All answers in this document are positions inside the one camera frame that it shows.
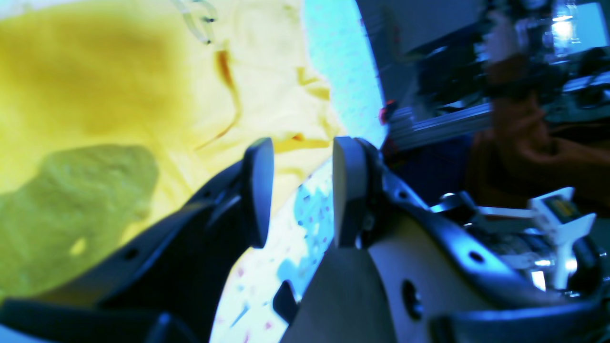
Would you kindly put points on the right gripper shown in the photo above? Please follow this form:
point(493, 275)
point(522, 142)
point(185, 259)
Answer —
point(548, 242)

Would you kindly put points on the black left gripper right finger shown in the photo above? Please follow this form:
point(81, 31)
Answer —
point(401, 273)

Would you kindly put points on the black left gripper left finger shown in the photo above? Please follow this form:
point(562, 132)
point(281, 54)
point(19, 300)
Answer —
point(165, 285)

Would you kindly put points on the yellow T-shirt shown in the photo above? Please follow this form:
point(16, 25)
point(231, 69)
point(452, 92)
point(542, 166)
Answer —
point(115, 112)

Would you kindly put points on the red black clamp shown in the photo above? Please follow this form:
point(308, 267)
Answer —
point(386, 113)

